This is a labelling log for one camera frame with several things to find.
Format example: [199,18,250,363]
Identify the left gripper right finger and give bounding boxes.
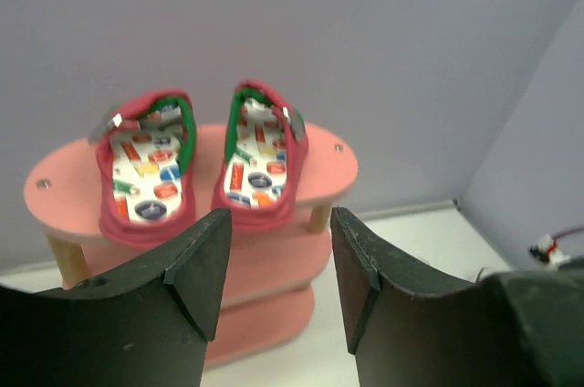
[330,207,583,386]

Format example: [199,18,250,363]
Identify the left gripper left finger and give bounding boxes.
[1,209,232,386]

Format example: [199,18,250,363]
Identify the pink sandal one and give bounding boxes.
[88,89,197,248]
[211,79,309,232]

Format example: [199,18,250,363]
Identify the pink three-tier shoe shelf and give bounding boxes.
[24,124,358,368]

